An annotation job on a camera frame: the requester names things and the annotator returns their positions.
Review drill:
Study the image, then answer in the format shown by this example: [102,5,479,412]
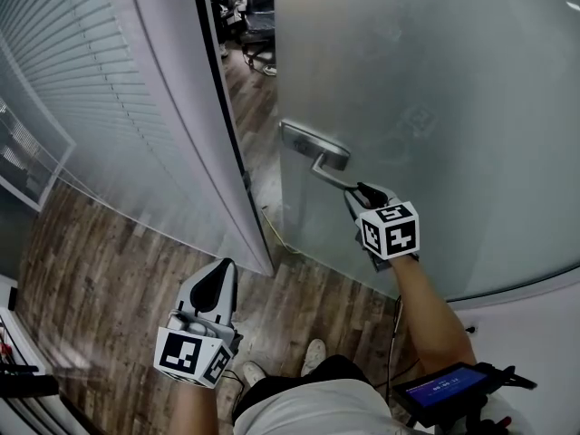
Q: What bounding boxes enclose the metal door lever handle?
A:
[279,119,360,194]

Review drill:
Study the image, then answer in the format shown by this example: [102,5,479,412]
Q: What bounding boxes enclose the person's black shorts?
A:
[232,353,378,427]

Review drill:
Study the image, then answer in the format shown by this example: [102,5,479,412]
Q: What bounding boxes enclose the black office chair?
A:
[238,8,277,77]

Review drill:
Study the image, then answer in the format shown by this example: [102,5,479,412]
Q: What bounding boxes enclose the person's white left shoe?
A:
[241,361,269,387]

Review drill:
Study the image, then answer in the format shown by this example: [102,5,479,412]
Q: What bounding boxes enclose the black device with blue screen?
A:
[391,362,539,430]

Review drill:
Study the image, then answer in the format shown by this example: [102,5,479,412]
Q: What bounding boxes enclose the black cable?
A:
[382,294,405,396]

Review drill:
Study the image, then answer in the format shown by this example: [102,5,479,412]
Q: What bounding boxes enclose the person's white right shoe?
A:
[300,338,328,378]

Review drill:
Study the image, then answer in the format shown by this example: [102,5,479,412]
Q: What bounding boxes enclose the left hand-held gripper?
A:
[153,257,245,390]

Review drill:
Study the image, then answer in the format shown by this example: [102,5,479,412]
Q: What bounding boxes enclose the person's right forearm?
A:
[391,252,479,382]

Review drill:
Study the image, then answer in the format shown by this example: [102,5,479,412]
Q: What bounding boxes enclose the dark door frame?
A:
[189,0,276,275]

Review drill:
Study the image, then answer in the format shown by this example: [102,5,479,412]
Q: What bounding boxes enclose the white framed panel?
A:
[0,96,77,213]

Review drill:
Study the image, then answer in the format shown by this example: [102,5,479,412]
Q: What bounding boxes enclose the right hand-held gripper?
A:
[343,180,421,273]

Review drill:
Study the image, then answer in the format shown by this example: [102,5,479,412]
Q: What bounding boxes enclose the glass partition with blinds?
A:
[0,0,275,276]

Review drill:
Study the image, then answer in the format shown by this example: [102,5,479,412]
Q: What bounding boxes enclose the person's white shoe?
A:
[241,361,269,387]
[300,338,328,378]

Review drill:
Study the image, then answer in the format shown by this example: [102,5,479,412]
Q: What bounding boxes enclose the frosted glass door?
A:
[273,0,580,304]

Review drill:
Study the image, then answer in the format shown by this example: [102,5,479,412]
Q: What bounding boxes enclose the person's left forearm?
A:
[169,377,242,435]

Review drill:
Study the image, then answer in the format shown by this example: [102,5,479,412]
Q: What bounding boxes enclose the person's white shirt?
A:
[232,375,439,435]

